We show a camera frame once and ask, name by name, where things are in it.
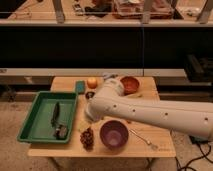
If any green plastic tray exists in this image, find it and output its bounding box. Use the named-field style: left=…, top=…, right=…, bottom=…
left=17, top=91, right=78, bottom=144

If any purple bowl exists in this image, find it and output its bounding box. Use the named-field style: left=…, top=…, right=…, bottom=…
left=99, top=120, right=129, bottom=149

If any small metal cup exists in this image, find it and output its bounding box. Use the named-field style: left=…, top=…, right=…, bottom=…
left=85, top=91, right=95, bottom=100

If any red-orange bowl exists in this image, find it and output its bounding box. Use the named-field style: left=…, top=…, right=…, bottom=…
left=121, top=76, right=140, bottom=94

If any dark red grape bunch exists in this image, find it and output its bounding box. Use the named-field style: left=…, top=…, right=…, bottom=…
left=80, top=128, right=94, bottom=150

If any dark brush in tray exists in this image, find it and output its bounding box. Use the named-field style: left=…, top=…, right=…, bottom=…
left=51, top=102, right=68, bottom=140

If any orange fruit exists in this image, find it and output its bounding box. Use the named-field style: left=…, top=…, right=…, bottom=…
left=87, top=77, right=97, bottom=89

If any green sponge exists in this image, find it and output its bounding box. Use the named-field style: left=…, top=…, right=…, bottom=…
left=75, top=80, right=85, bottom=94

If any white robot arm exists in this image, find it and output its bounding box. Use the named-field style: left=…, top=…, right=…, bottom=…
left=85, top=78, right=213, bottom=141

